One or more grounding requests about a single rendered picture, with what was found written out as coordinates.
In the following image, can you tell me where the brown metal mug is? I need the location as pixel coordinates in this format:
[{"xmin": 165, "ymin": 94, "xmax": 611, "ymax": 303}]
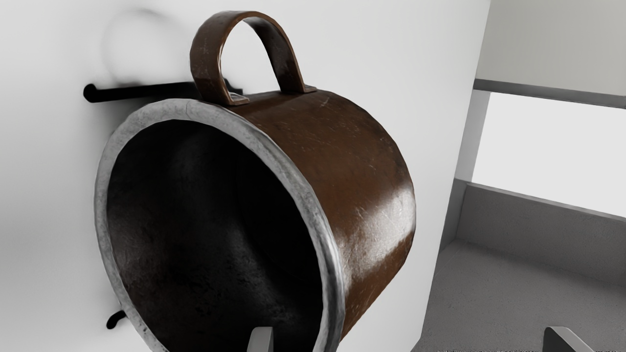
[{"xmin": 94, "ymin": 11, "xmax": 417, "ymax": 352}]

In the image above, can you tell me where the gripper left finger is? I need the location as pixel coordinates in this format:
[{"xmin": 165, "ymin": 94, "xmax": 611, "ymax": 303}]
[{"xmin": 248, "ymin": 327, "xmax": 275, "ymax": 352}]

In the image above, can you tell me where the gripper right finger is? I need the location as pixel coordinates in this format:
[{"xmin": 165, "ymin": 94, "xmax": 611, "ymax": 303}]
[{"xmin": 543, "ymin": 326, "xmax": 596, "ymax": 352}]

